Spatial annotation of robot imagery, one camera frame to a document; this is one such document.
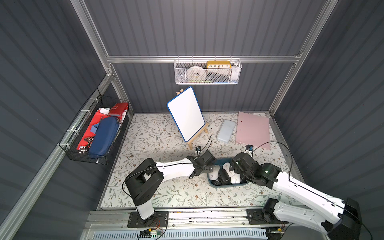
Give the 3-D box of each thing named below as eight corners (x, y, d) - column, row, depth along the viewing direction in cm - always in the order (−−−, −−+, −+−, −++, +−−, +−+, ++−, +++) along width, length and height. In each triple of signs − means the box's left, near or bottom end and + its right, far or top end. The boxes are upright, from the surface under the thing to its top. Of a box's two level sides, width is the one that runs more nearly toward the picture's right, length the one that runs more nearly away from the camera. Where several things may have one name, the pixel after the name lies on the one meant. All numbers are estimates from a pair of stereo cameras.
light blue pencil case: (215, 139, 107) (216, 137, 106) (223, 120, 119) (223, 118, 117) (228, 143, 105) (229, 141, 103) (235, 124, 116) (236, 122, 115)
